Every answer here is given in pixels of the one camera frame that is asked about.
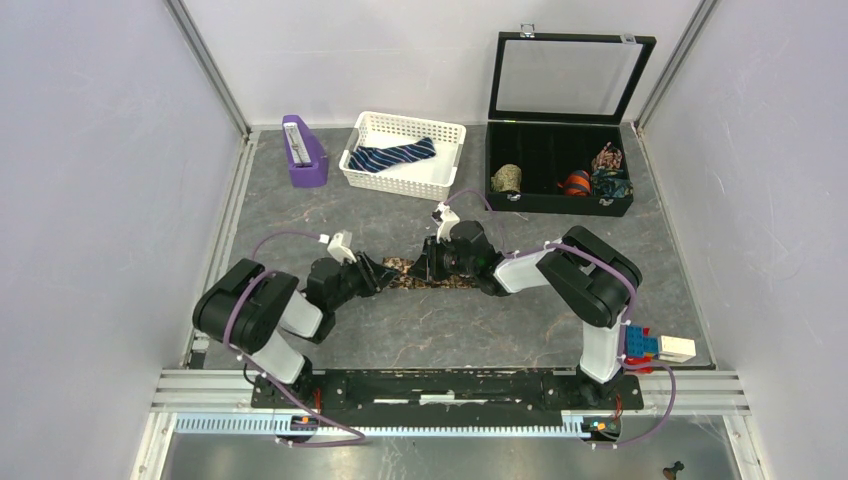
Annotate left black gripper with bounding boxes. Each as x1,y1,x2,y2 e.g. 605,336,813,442
328,249,400,311

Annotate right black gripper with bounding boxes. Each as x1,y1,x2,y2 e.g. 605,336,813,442
407,234,477,282

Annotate brown floral tie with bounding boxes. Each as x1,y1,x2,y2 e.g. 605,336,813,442
382,257,476,290

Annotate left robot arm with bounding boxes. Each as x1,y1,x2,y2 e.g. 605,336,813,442
192,252,400,408

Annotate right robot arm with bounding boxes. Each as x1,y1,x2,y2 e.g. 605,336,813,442
408,220,642,408

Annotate white plastic basket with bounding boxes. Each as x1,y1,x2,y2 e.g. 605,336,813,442
338,111,467,201

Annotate navy striped tie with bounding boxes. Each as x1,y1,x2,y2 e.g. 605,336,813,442
348,137,436,173

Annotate olive rolled tie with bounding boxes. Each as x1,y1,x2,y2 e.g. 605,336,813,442
490,164,522,194

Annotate purple metronome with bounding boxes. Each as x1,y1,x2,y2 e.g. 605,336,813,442
282,115,329,188

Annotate orange navy rolled tie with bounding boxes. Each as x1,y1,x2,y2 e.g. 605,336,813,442
558,170,592,197

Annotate black display case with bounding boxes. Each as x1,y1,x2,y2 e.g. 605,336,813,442
484,32,657,217

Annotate teal patterned tie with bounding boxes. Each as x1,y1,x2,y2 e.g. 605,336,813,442
590,168,634,199

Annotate pink patterned tie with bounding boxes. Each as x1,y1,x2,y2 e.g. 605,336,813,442
590,142,624,171

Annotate colourful toy blocks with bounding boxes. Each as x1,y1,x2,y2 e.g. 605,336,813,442
624,326,697,365

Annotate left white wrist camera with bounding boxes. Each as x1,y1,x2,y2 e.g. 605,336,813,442
318,230,358,264

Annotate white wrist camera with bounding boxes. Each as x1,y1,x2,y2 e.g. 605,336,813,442
318,230,358,264
431,202,460,243

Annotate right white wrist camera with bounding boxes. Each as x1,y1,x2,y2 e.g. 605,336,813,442
431,202,460,243

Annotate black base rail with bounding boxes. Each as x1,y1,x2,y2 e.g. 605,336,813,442
290,368,644,428

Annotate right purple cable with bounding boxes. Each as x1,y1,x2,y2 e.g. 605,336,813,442
442,188,678,450

